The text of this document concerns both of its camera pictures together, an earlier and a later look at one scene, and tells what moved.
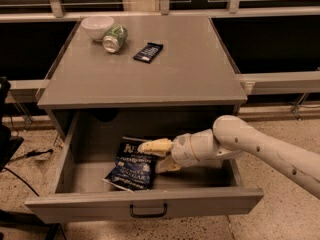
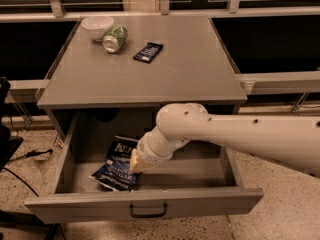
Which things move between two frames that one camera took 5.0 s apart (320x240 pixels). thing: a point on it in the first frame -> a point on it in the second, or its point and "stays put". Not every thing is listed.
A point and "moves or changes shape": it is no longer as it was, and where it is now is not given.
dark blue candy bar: [149, 53] stays put
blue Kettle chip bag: [133, 170] moves or changes shape
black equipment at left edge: [9, 144] stays put
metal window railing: [253, 84] stays put
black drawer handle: [131, 207] stays put
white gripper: [181, 149] -> [145, 153]
